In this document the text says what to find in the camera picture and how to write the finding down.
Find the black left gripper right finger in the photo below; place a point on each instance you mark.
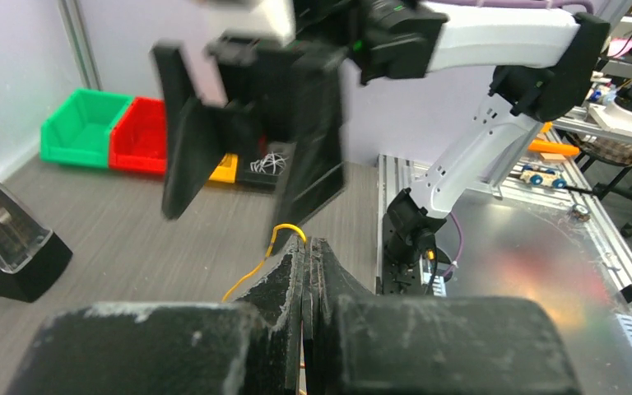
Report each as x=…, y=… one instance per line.
x=357, y=342

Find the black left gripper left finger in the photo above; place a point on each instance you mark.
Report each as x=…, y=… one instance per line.
x=249, y=346

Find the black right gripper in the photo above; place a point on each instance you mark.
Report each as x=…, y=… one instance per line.
x=290, y=94

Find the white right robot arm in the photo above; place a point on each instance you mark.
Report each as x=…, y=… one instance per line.
x=543, y=59

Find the yellow plastic bin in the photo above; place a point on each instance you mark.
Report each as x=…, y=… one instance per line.
x=226, y=171

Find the black plastic bin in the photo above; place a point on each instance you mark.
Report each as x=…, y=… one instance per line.
x=263, y=173

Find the red plastic bin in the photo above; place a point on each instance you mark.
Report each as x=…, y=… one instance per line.
x=138, y=141

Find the green plastic bin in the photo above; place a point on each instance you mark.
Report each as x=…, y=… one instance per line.
x=78, y=132

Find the black metronome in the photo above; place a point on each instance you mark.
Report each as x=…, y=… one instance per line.
x=32, y=255

